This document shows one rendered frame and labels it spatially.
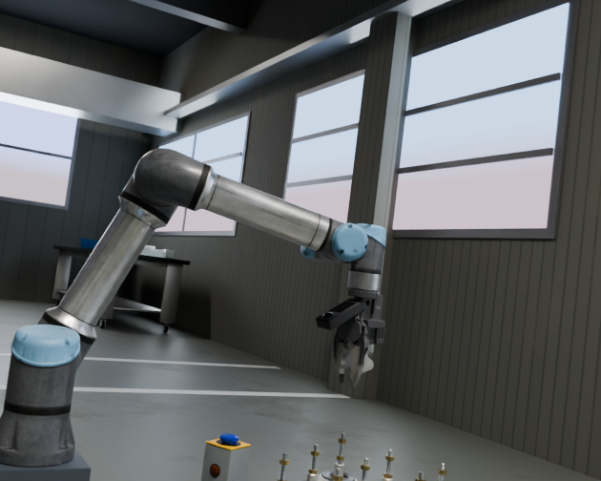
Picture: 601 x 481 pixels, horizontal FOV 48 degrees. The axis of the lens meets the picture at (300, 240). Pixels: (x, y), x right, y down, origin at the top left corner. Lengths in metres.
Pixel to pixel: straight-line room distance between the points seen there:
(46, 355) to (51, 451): 0.17
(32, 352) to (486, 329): 2.74
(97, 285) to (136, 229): 0.14
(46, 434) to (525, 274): 2.66
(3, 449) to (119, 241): 0.44
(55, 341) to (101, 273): 0.20
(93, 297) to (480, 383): 2.59
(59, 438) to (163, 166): 0.53
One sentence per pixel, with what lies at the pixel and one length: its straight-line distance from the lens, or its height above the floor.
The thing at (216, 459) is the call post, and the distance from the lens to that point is 1.50.
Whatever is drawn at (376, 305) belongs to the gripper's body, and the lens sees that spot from 1.57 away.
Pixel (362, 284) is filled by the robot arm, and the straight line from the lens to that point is 1.52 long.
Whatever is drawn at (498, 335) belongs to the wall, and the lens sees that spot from 3.60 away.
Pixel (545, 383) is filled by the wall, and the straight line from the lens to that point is 3.41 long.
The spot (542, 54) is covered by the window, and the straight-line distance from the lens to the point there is 3.73.
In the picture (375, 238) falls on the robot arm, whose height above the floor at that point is 0.79.
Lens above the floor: 0.68
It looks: 3 degrees up
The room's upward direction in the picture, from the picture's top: 7 degrees clockwise
